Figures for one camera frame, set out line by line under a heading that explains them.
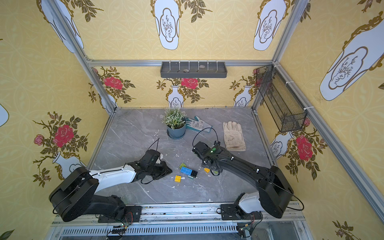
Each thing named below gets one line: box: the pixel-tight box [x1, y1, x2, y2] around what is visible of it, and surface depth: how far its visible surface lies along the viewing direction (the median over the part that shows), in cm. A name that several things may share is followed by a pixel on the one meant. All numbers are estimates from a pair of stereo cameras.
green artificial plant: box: [160, 107, 187, 130], surface depth 94 cm
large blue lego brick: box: [180, 166, 193, 176], surface depth 85 cm
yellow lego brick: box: [174, 175, 182, 183], surface depth 85 cm
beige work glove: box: [223, 121, 247, 152], surface depth 106 cm
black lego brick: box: [190, 170, 198, 178], surface depth 83 cm
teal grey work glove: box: [186, 115, 213, 133], surface depth 112 cm
